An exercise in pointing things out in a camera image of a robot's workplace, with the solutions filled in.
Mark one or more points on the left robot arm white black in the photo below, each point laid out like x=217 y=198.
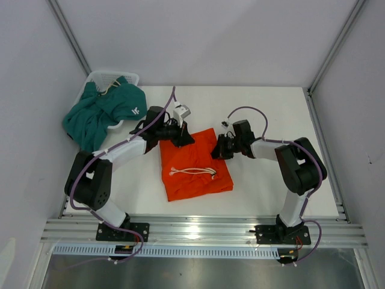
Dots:
x=90 y=179

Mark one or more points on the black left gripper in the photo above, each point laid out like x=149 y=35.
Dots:
x=183 y=138

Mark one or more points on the corner aluminium post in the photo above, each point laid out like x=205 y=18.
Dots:
x=64 y=24
x=337 y=44

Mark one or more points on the teal green shorts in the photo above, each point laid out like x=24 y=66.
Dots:
x=88 y=121

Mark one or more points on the left side table rail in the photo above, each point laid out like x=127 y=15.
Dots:
x=63 y=205

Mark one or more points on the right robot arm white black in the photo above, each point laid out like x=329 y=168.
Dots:
x=300 y=166

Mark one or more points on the table rail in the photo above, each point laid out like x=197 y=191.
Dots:
x=334 y=183
x=63 y=205

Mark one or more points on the aluminium mounting rail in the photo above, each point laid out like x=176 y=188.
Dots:
x=202 y=231

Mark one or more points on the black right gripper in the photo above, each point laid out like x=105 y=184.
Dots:
x=219 y=152

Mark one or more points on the orange shorts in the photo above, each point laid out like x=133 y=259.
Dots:
x=190 y=171

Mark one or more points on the white plastic laundry basket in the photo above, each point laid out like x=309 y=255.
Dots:
x=102 y=79

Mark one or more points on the right corner aluminium post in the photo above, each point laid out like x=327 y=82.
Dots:
x=337 y=44

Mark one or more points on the slotted grey cable duct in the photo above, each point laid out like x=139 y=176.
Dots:
x=168 y=251

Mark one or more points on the left corner aluminium post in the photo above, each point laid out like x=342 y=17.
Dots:
x=64 y=24

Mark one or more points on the right side table rail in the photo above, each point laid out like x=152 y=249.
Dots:
x=334 y=183

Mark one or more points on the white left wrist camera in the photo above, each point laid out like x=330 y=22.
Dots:
x=180 y=112

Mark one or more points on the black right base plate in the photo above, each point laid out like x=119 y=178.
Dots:
x=281 y=235

